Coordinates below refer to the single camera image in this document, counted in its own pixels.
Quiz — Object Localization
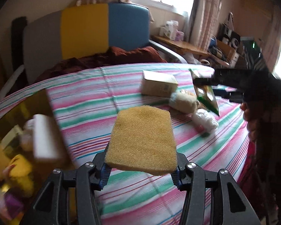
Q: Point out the snack packet with green edge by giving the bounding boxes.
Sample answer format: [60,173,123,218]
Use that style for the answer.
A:
[189,69,219,116]

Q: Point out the white foam sponge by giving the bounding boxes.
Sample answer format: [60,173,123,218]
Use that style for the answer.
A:
[33,114,67,163]

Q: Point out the yellow sock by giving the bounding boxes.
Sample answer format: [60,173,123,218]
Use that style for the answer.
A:
[3,154,34,198]

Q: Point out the purple snack packet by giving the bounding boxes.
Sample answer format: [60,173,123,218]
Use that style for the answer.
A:
[3,192,23,219]

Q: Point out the clear plastic bag bundle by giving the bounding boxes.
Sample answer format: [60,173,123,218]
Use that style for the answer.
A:
[192,109,219,133]

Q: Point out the beige sock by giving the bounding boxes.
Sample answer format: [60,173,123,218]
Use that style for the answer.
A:
[169,90,198,114]

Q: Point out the small yellow sponge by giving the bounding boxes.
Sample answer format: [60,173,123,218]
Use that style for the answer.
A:
[105,105,178,176]

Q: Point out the person's right hand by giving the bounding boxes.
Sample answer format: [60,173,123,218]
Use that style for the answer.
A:
[240,102,260,142]

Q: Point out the striped bed sheet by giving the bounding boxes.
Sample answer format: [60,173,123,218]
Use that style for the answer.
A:
[0,63,249,224]

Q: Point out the gold storage box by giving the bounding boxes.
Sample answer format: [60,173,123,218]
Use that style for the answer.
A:
[0,89,73,224]

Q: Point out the wooden side table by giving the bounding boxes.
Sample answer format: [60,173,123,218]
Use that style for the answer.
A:
[151,35,210,56]

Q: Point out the beige cardboard box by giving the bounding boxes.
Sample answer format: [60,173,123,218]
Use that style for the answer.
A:
[140,70,178,98]

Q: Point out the white boxes on table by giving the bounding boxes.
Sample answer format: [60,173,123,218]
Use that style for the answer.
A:
[159,20,184,41]

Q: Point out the dark red blanket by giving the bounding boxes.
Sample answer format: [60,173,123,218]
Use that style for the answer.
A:
[35,46,166,83]

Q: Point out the tricolour bed headboard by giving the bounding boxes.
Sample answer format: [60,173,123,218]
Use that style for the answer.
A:
[23,3,150,84]

